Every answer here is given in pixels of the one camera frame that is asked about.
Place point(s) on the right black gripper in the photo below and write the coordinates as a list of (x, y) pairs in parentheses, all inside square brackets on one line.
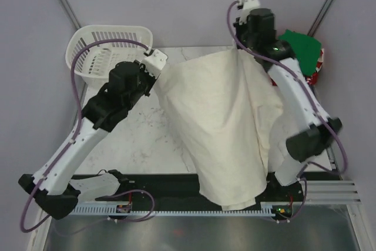
[(241, 27)]

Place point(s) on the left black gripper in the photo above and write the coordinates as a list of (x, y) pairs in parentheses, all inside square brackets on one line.
[(151, 79)]

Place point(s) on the cream white t shirt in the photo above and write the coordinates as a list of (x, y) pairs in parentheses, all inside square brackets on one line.
[(223, 107)]

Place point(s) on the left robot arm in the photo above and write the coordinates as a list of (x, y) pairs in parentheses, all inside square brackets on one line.
[(52, 186)]

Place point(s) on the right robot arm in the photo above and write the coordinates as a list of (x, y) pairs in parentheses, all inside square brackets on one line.
[(256, 35)]

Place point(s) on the white plastic laundry basket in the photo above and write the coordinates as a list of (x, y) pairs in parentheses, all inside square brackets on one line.
[(94, 65)]

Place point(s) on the folded green t shirt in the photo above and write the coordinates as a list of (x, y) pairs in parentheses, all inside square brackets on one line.
[(297, 39)]

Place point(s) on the folded red printed t shirt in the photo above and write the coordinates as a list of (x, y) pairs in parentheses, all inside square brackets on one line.
[(315, 71)]

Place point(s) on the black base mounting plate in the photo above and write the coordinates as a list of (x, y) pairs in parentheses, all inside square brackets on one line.
[(180, 192)]

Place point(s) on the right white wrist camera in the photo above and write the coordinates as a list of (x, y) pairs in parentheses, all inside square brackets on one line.
[(245, 7)]

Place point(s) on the right aluminium frame post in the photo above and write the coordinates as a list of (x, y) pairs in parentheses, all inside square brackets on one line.
[(325, 7)]

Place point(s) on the white slotted cable duct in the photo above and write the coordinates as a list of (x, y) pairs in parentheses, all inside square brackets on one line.
[(121, 209)]

